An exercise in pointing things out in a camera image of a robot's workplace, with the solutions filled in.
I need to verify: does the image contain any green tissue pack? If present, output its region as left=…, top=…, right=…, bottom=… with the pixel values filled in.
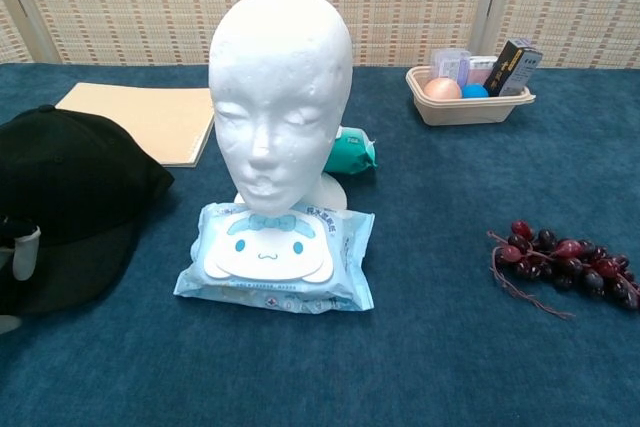
left=323, top=125, right=380, bottom=177

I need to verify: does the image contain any black gold print box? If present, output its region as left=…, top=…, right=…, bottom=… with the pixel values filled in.
left=483, top=39, right=526, bottom=97

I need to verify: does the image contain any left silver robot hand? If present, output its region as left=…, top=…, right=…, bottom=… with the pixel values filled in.
left=0, top=214, right=42, bottom=336

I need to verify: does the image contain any purple grey box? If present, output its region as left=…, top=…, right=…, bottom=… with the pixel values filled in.
left=509, top=36, right=544, bottom=96

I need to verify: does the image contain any translucent purple box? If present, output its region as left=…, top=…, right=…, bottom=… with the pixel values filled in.
left=430, top=48, right=472, bottom=84

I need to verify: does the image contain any beige plastic tray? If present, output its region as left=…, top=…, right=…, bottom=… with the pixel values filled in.
left=405, top=65, right=537, bottom=127

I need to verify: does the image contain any dark red grape bunch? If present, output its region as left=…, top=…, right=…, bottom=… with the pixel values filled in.
left=487, top=219, right=640, bottom=319

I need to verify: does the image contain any black fabric cap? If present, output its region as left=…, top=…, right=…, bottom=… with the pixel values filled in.
left=0, top=104, right=176, bottom=317

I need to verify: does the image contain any blue cartoon wet wipes pack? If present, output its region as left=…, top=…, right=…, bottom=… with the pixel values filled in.
left=172, top=200, right=376, bottom=312

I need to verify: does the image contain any yellow paper notebook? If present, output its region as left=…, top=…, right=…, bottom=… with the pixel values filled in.
left=54, top=81, right=216, bottom=169

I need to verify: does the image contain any blue table cloth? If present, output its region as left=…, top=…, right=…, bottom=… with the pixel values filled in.
left=0, top=62, right=640, bottom=427

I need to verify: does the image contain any peach ball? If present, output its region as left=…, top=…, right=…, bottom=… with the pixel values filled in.
left=424, top=77, right=463, bottom=101

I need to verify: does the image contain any white foam mannequin head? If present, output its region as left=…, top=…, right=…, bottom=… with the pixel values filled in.
left=208, top=0, right=354, bottom=213

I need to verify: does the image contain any pink white box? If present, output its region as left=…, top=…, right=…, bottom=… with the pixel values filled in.
left=467, top=55, right=500, bottom=86

